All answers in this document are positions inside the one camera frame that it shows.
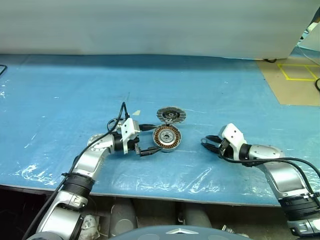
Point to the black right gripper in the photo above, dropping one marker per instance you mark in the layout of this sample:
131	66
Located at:
223	145

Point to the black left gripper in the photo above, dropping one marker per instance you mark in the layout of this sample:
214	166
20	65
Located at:
133	145

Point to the silver motor housing copper windings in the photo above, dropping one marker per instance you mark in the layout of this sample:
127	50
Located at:
165	150

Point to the silver round motor lid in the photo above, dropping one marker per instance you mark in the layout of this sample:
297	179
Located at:
160	113

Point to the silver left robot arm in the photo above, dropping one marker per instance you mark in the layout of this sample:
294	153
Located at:
85	160

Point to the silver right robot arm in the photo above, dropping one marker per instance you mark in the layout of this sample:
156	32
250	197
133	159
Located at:
285	175

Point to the grey rounded cylinder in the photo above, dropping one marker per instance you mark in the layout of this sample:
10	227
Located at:
196	217
123	220

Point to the blue plastic table cover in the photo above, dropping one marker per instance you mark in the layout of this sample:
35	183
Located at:
62	105

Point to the dark grey rounded robot torso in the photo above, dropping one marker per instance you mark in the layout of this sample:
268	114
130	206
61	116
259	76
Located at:
175	233

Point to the white backdrop panel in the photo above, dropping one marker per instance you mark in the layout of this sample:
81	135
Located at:
150	25

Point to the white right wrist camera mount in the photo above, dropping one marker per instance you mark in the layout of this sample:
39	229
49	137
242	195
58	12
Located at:
232	132

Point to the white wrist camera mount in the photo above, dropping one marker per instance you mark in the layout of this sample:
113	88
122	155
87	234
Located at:
232	132
127	128

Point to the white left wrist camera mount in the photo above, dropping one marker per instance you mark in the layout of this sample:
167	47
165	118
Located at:
127	128

